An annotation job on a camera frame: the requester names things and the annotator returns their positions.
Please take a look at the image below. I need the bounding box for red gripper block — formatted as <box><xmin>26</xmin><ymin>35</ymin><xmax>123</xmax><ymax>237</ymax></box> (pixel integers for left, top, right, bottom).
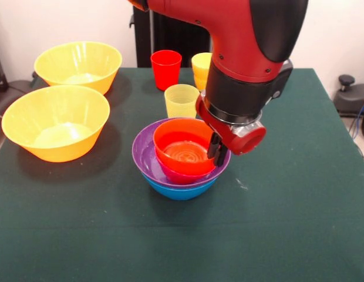
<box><xmin>195</xmin><ymin>91</ymin><xmax>267</xmax><ymax>167</ymax></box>

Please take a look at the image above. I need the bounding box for small red-orange bowl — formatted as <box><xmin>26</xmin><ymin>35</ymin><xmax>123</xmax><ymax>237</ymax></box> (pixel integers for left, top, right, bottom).
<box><xmin>153</xmin><ymin>117</ymin><xmax>216</xmax><ymax>174</ymax></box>

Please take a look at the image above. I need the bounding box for small pink bowl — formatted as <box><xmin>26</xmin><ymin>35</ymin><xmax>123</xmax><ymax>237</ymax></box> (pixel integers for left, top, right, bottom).
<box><xmin>156</xmin><ymin>154</ymin><xmax>213</xmax><ymax>185</ymax></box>

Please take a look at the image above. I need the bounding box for purple bowl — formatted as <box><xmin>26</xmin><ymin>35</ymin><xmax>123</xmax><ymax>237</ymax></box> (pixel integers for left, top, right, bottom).
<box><xmin>132</xmin><ymin>118</ymin><xmax>232</xmax><ymax>189</ymax></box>

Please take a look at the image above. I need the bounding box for red cup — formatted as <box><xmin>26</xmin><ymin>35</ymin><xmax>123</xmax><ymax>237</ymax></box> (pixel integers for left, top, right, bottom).
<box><xmin>150</xmin><ymin>49</ymin><xmax>183</xmax><ymax>91</ymax></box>

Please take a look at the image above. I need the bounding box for blue bowl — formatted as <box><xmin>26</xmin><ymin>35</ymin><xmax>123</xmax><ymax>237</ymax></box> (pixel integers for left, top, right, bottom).
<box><xmin>140</xmin><ymin>172</ymin><xmax>218</xmax><ymax>202</ymax></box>

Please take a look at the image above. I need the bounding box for pale yellow translucent cup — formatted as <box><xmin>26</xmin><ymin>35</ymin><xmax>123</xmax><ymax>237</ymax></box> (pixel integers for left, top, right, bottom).
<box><xmin>164</xmin><ymin>84</ymin><xmax>201</xmax><ymax>119</ymax></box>

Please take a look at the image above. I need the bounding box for yellow stepped cup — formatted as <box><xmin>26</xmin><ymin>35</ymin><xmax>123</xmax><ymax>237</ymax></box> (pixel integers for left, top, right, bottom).
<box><xmin>191</xmin><ymin>52</ymin><xmax>214</xmax><ymax>91</ymax></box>

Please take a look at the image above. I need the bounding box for black tripod base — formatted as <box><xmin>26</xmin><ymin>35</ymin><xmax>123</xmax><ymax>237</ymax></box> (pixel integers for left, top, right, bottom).
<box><xmin>0</xmin><ymin>72</ymin><xmax>39</xmax><ymax>115</ymax></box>
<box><xmin>336</xmin><ymin>75</ymin><xmax>364</xmax><ymax>118</ymax></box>

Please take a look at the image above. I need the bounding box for dark green table cloth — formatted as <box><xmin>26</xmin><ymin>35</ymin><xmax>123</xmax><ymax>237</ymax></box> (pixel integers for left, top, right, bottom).
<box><xmin>0</xmin><ymin>67</ymin><xmax>364</xmax><ymax>282</ymax></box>

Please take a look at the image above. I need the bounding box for large orange bowl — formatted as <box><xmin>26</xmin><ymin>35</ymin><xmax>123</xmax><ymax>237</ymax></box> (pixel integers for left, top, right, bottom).
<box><xmin>33</xmin><ymin>41</ymin><xmax>123</xmax><ymax>95</ymax></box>
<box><xmin>1</xmin><ymin>85</ymin><xmax>111</xmax><ymax>163</ymax></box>

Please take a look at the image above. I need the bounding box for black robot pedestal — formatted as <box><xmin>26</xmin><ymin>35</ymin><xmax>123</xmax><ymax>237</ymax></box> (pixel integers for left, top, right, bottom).
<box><xmin>129</xmin><ymin>5</ymin><xmax>213</xmax><ymax>69</ymax></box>

